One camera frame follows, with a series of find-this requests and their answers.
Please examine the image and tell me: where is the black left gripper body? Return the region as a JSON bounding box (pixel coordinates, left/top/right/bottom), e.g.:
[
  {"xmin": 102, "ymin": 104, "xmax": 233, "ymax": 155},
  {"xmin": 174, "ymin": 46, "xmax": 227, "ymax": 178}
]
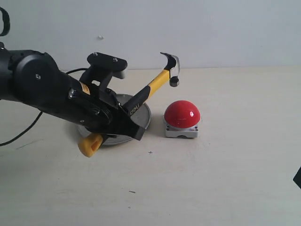
[{"xmin": 63, "ymin": 80, "xmax": 120, "ymax": 135}]

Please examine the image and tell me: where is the yellow black claw hammer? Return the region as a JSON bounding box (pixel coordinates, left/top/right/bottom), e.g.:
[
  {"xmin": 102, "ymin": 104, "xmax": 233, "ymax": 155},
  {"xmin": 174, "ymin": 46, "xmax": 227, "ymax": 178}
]
[{"xmin": 78, "ymin": 52, "xmax": 180, "ymax": 157}]

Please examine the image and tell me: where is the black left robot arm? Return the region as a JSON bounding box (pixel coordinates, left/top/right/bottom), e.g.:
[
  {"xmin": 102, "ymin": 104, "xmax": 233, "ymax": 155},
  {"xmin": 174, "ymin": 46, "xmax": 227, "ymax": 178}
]
[{"xmin": 0, "ymin": 46, "xmax": 145, "ymax": 140}]

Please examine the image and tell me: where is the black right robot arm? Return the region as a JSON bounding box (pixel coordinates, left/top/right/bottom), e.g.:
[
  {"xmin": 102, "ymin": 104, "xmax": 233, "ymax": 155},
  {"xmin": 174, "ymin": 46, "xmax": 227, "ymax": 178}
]
[{"xmin": 293, "ymin": 168, "xmax": 301, "ymax": 188}]

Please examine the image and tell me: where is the red dome push button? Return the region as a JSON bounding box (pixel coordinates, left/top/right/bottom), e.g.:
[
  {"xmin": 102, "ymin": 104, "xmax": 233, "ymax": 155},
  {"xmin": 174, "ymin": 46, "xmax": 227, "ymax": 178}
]
[{"xmin": 164, "ymin": 100, "xmax": 202, "ymax": 138}]

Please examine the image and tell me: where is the round steel plate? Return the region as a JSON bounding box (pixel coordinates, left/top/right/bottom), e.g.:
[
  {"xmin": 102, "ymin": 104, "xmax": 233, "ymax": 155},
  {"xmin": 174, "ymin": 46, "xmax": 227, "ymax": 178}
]
[{"xmin": 77, "ymin": 94, "xmax": 152, "ymax": 146}]

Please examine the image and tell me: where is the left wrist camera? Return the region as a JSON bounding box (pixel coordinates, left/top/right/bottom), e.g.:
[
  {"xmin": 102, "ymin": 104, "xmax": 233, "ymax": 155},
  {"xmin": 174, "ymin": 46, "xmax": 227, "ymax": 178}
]
[{"xmin": 79, "ymin": 52, "xmax": 127, "ymax": 97}]

